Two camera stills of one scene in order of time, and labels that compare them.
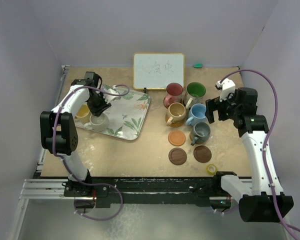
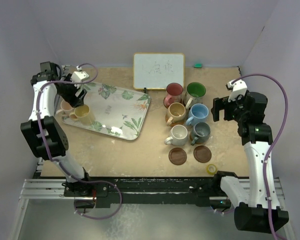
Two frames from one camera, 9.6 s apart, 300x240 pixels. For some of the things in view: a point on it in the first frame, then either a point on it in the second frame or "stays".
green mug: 195,93 stays
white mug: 98,124 -> 178,137
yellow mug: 83,116 stays
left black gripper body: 97,103 -> 68,92
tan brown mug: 176,113 stays
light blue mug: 197,113 stays
